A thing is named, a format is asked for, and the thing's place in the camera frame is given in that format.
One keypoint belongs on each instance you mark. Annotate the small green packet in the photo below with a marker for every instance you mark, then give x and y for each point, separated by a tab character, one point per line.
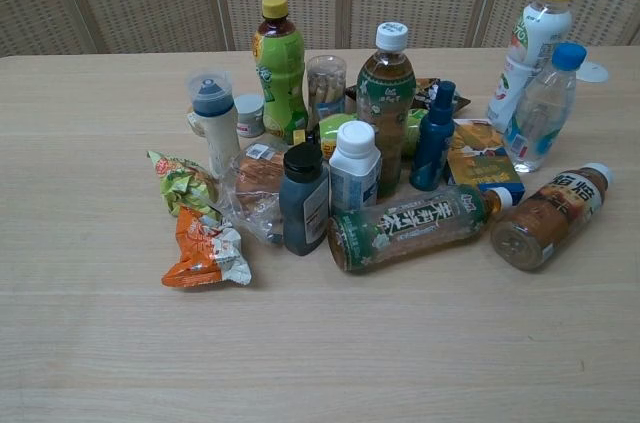
415	130

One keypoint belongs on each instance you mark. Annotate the green label bottle yellow cap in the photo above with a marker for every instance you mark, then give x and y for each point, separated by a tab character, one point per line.
280	78

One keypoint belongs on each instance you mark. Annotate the small yellow box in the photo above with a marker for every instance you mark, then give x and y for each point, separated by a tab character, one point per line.
299	138

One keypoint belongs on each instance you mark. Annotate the green crinkled snack packet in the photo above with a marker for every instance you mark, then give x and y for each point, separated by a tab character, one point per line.
182	183

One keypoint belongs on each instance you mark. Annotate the orange crinkled snack packet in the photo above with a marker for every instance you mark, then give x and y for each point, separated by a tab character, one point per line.
197	248

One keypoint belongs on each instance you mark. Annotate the dark bottle black cap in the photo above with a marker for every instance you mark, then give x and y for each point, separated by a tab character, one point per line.
302	208

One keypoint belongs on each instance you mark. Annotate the white round disc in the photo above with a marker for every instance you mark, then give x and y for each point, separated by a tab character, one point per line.
595	74

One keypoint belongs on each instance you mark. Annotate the white bottle yellow cap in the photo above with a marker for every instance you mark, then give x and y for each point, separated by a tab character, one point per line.
537	38

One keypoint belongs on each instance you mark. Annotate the green tea bottle large print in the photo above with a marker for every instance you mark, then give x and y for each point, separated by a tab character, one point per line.
410	230

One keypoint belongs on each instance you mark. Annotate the blue spray bottle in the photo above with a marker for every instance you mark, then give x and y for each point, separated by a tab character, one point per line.
434	143

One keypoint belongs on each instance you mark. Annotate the bread in clear bag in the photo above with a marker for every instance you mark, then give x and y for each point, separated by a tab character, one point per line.
255	183

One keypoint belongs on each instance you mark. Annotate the clear bottle blue cap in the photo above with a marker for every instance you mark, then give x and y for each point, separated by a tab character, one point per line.
542	113

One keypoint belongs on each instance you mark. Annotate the round green packet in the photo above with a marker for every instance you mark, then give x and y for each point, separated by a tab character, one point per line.
332	130

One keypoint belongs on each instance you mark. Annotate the upright green tea bottle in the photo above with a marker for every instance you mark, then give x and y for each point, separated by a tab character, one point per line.
385	108

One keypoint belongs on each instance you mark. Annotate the white bottle clear cover cap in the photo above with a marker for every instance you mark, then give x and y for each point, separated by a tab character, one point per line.
217	128

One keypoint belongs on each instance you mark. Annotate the clear tube of biscuit sticks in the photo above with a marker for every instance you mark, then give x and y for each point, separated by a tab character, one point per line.
326	85

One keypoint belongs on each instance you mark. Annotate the brown coffee drink bottle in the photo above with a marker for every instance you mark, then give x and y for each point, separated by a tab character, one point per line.
545	223

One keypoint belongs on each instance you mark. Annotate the small white jar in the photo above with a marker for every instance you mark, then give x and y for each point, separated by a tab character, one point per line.
249	115

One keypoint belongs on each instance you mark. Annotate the yellow and blue box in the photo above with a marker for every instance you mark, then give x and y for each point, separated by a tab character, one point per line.
482	163

